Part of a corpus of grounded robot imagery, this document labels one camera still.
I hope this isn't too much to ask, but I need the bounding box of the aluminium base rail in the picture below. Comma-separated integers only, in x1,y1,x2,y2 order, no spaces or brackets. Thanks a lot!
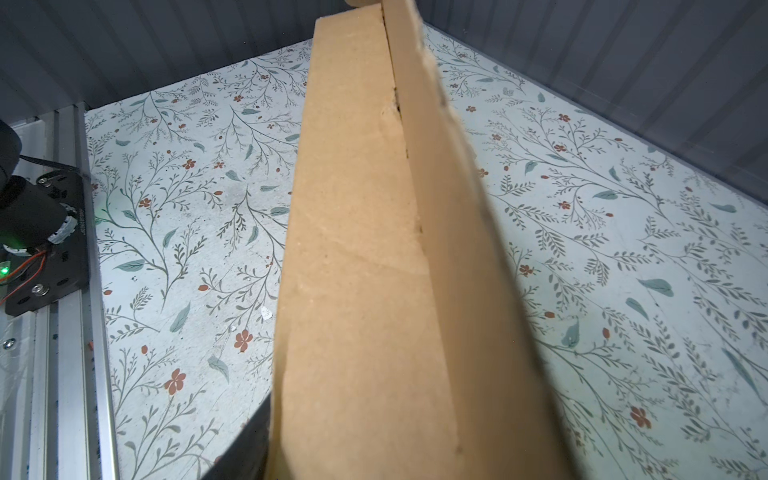
1,104,118,479

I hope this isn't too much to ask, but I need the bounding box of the brown cardboard box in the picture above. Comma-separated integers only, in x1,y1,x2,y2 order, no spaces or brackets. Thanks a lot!
267,1,579,479

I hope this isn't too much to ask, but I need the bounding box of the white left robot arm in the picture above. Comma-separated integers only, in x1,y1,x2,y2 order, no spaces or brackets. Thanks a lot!
1,122,68,250

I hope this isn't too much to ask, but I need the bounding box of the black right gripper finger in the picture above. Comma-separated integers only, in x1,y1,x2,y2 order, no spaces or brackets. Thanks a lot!
202,395,271,480

